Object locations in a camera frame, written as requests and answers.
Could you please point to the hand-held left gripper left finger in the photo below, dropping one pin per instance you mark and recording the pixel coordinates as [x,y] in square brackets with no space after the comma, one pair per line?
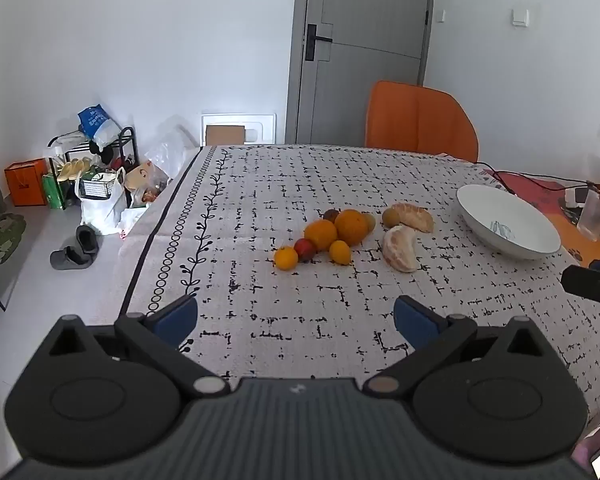
[177,317]

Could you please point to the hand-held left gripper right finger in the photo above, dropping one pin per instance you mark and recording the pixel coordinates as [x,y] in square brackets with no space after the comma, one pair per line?
[415,320]

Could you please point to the curved peeled pomelo piece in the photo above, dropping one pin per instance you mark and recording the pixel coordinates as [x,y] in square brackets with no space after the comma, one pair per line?
[400,250]

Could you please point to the small orange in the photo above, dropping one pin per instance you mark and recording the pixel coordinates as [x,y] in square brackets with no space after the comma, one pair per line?
[286,258]
[340,252]

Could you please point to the wide peeled pomelo piece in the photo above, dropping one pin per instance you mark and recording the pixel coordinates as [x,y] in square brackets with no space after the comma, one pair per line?
[416,217]

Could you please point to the yellow-green round fruit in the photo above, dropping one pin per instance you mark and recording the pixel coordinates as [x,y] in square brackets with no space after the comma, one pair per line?
[370,222]

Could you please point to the large orange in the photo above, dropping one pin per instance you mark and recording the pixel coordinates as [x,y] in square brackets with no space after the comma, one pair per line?
[351,226]

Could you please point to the medium orange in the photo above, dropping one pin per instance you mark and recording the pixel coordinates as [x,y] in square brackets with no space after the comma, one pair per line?
[320,234]

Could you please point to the red plum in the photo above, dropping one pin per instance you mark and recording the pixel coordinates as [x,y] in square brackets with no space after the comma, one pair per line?
[305,250]

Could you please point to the white bowl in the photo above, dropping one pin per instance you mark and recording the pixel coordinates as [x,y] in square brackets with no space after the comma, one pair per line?
[485,210]

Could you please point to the clear plastic cup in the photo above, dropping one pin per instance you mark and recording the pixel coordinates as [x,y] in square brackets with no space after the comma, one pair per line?
[594,215]

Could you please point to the brown-green kiwi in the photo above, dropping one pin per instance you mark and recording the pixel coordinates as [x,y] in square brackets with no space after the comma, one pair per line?
[390,216]

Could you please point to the black slipper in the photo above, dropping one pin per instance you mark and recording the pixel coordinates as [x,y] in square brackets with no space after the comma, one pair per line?
[70,258]
[87,239]

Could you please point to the white plastic shopping bag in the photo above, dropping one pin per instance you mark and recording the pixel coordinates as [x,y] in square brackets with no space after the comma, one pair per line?
[100,210]

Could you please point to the dark brown round fruit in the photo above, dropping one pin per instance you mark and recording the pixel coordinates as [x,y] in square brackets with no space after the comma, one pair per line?
[331,215]

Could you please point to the brown paper bag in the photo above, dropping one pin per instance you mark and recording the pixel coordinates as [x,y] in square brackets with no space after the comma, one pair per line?
[142,177]

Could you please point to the clear plastic bag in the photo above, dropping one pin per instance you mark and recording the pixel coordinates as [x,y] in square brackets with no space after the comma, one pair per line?
[169,152]

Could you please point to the black-and-white patterned tablecloth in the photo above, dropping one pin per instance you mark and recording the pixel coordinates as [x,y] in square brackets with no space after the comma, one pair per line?
[280,185]

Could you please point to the green carton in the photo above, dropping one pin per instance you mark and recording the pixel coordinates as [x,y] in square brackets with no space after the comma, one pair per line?
[52,191]

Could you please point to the black shoe rack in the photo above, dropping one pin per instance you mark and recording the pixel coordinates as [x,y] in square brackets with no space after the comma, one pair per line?
[129,142]

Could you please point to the pair of yellow slippers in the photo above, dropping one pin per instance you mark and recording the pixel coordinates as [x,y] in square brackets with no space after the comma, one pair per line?
[72,167]

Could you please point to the brown cardboard piece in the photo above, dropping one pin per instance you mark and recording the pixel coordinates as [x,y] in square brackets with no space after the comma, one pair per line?
[225,136]

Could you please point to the green camouflage cushion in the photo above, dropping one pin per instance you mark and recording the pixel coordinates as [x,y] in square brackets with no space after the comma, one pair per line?
[0,240]

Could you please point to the orange chair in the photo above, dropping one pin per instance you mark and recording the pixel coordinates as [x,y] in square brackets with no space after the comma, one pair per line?
[415,120]

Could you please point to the orange gift box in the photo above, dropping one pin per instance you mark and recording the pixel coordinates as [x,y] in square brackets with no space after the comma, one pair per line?
[26,182]

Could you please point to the blue and white bag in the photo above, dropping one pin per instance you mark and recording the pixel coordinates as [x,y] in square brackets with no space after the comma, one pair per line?
[97,127]

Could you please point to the white foam box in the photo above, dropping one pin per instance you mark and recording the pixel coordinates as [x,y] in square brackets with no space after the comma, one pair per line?
[260,125]

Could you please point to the grey entrance door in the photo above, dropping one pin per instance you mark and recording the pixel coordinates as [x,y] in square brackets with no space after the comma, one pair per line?
[370,60]

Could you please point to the white square wall switch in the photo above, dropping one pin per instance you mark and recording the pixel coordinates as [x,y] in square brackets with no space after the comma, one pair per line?
[520,16]

